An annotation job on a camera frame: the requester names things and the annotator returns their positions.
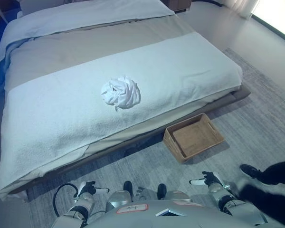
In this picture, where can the beige duvet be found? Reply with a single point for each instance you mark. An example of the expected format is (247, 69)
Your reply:
(85, 47)

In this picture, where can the white garment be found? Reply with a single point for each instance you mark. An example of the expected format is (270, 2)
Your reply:
(122, 92)

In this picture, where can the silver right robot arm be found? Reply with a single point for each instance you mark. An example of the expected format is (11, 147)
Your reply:
(230, 202)

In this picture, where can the woven wicker basket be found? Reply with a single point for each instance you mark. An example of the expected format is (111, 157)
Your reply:
(192, 139)

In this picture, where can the person's black trouser leg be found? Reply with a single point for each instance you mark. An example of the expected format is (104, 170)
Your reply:
(279, 173)

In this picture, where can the brown bed frame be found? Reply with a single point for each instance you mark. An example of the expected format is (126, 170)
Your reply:
(240, 95)

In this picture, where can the silver robot leg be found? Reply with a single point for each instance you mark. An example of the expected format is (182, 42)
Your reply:
(175, 196)
(120, 198)

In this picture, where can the grey robot torso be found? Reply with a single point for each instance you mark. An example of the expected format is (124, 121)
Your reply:
(145, 217)

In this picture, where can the black sneaker of person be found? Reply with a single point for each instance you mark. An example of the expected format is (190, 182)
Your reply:
(250, 171)

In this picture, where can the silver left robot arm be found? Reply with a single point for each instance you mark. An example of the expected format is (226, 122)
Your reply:
(79, 209)

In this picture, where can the silver left robot leg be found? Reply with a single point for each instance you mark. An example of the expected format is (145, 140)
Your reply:
(120, 198)

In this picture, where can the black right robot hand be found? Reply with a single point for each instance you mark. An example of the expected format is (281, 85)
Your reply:
(210, 177)

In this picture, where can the brown wooden nightstand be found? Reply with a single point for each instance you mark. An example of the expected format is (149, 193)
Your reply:
(178, 4)

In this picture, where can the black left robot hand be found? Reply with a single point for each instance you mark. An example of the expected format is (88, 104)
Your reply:
(89, 187)

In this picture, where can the silver right robot leg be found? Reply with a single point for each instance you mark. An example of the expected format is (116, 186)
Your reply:
(175, 196)

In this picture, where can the white folded top sheet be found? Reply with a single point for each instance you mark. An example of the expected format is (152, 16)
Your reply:
(73, 16)

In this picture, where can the bed with white blanket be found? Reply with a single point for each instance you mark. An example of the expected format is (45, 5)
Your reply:
(156, 71)

